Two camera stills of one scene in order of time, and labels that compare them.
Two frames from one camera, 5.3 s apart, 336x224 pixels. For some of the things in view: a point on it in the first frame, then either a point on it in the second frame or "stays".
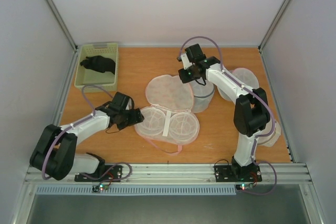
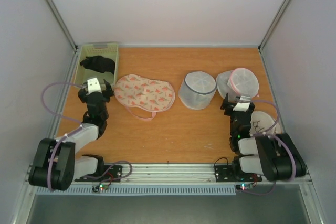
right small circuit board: x=242 y=187 stays
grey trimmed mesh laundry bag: x=203 y=91 stays
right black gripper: x=185 y=75 → x=239 y=111
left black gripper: x=136 y=118 → x=109 y=92
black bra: x=100 y=63 stays
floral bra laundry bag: x=169 y=122 → x=131 y=90
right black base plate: x=233 y=173 stays
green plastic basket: x=91 y=81 stays
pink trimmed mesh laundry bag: x=244 y=75 stays
